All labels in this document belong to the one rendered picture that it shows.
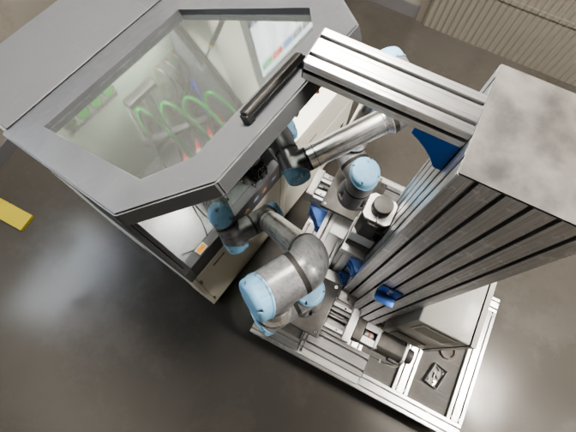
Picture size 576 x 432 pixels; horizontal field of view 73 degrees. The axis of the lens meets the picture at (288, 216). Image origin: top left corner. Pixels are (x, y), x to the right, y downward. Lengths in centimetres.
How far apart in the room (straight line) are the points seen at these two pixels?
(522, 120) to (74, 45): 138
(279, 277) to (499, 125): 54
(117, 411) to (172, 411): 32
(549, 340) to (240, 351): 198
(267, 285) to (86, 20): 118
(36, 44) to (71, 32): 12
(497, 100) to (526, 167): 13
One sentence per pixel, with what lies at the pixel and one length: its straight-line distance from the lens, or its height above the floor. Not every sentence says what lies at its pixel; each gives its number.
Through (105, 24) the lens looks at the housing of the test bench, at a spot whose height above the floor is 150.
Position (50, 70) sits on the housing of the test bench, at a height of 150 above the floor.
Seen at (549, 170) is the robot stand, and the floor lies 203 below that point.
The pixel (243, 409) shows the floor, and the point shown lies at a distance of 260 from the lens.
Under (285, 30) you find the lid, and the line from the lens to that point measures 105.
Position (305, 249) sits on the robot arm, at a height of 167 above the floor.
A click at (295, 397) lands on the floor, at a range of 259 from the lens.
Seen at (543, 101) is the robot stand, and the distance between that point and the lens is 83.
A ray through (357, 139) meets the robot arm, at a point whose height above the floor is 159.
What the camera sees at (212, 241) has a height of 95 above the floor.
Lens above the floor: 258
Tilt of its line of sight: 70 degrees down
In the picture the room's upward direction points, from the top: 6 degrees clockwise
